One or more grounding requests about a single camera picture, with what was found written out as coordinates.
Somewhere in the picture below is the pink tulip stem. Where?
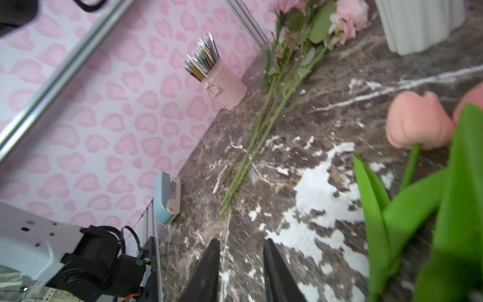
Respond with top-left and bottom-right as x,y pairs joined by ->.
354,91 -> 454,301
413,84 -> 482,301

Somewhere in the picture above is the light blue stapler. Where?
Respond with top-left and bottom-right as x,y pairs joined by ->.
153,172 -> 182,225

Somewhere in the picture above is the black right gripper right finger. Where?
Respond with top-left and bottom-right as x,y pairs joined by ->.
263,239 -> 306,302

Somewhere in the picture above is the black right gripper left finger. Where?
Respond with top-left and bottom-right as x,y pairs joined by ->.
178,239 -> 220,302

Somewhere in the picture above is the pink pen cup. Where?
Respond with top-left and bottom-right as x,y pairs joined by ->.
184,32 -> 248,110

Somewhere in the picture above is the white ribbed vase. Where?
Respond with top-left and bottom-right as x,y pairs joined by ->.
376,0 -> 468,55

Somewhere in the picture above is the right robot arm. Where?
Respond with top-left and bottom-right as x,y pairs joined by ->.
1,202 -> 307,301

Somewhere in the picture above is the large pink peony stem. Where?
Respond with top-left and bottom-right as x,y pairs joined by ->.
219,0 -> 371,218

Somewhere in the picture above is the magenta rose stem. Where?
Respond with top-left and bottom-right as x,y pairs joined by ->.
221,1 -> 325,185

